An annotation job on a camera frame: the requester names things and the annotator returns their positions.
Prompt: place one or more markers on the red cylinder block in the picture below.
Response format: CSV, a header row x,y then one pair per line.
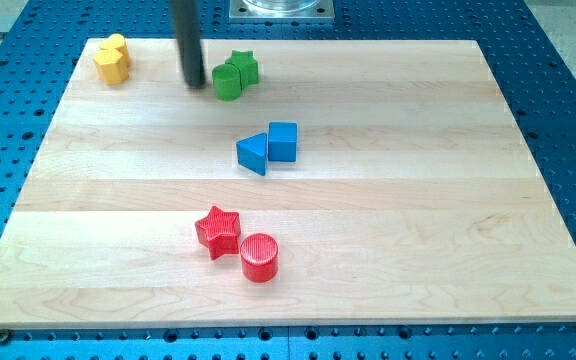
x,y
259,255

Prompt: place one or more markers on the red star block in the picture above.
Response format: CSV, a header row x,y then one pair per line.
x,y
219,231

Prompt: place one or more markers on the light wooden board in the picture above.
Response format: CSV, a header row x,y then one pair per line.
x,y
414,198

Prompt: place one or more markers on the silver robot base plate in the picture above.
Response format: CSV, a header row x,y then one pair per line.
x,y
257,11

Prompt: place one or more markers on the yellow heart block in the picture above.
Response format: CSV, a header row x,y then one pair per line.
x,y
117,42

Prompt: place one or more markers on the green star block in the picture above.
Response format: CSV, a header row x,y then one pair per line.
x,y
247,66

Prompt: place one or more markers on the blue cube block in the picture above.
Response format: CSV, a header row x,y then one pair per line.
x,y
282,141

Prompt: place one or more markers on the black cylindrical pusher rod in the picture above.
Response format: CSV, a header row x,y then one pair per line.
x,y
186,22

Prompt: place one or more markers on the blue triangle block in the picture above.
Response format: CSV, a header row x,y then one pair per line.
x,y
252,153

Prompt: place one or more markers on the green cylinder block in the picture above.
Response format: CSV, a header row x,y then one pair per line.
x,y
226,80

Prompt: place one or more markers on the yellow hexagon block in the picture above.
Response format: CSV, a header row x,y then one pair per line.
x,y
111,66

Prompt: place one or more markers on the left board clamp screw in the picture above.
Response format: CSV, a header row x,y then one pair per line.
x,y
5,335

